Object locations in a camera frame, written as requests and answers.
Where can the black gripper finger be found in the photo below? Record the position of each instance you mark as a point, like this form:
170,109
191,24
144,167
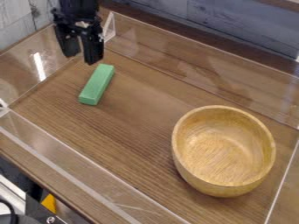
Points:
92,41
68,42

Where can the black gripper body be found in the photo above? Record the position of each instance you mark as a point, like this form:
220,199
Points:
76,19

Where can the green rectangular block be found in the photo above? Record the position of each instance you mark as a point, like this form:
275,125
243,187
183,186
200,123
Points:
96,85

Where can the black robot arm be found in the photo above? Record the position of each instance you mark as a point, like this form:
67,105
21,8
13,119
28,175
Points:
79,3

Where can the brown wooden bowl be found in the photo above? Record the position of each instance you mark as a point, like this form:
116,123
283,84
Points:
223,150

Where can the yellow warning label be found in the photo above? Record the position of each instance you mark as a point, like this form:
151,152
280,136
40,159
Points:
49,203

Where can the clear acrylic corner bracket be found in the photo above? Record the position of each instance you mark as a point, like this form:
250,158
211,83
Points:
109,27

